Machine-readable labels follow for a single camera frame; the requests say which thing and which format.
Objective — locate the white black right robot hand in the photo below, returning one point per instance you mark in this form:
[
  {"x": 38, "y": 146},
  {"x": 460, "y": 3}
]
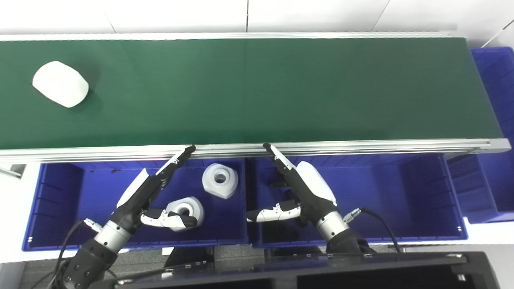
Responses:
[{"x": 311, "y": 188}]

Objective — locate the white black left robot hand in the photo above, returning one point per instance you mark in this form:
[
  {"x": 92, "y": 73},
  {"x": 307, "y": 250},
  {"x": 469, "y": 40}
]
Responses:
[{"x": 138, "y": 194}]

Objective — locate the white plastic part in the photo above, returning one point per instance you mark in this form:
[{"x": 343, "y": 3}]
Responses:
[
  {"x": 188, "y": 208},
  {"x": 220, "y": 181},
  {"x": 60, "y": 83}
]

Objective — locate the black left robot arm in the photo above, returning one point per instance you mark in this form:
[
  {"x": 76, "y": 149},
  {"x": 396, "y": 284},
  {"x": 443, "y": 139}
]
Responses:
[{"x": 90, "y": 259}]

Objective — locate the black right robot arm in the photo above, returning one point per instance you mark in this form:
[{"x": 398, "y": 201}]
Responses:
[{"x": 341, "y": 237}]

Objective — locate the blue plastic bin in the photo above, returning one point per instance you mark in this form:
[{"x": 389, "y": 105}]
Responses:
[
  {"x": 496, "y": 120},
  {"x": 393, "y": 196},
  {"x": 80, "y": 200}
]

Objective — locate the green conveyor belt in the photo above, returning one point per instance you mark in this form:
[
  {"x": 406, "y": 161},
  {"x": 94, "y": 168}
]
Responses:
[
  {"x": 361, "y": 145},
  {"x": 281, "y": 88}
]

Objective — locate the black robot torso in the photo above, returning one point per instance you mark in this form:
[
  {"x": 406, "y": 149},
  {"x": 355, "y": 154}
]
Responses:
[{"x": 361, "y": 273}]

